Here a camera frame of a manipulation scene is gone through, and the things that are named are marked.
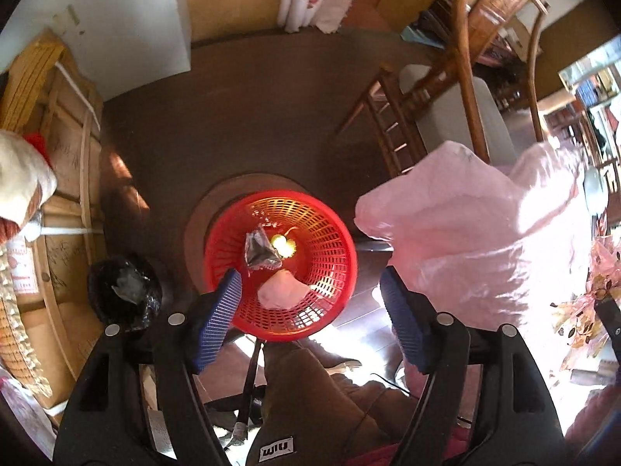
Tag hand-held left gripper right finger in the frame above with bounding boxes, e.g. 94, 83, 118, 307
379, 267, 566, 466

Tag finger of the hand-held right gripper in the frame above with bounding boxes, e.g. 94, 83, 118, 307
594, 296, 621, 350

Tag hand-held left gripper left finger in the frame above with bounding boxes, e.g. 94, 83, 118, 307
52, 268, 243, 466

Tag red plastic basket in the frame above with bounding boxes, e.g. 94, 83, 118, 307
204, 190, 359, 343

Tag person's right forearm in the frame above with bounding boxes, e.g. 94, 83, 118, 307
565, 383, 621, 459

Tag crumpled pink tissue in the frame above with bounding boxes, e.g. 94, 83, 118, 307
258, 270, 311, 309

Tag black swivel chair base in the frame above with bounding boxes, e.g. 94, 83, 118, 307
201, 340, 267, 450

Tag crumpled dark plastic wrapper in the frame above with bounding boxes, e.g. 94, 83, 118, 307
245, 227, 284, 270

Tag black bag lined bin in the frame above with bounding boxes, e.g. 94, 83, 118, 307
87, 254, 163, 333

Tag yellow fruit peel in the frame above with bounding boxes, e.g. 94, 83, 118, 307
272, 234, 298, 259

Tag person's legs in brown trousers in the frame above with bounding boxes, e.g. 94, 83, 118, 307
246, 342, 440, 466

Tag grey seat cushion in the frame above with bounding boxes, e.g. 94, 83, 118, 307
399, 64, 517, 166

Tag large cardboard box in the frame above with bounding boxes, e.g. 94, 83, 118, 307
14, 65, 111, 413

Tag bookshelf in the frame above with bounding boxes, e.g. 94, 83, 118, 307
558, 41, 621, 110

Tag white sack with red tie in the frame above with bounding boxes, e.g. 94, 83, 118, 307
0, 129, 58, 228

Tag wooden chair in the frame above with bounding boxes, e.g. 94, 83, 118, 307
336, 0, 550, 178

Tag dark carved wooden cabinet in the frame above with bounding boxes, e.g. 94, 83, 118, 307
473, 0, 532, 71

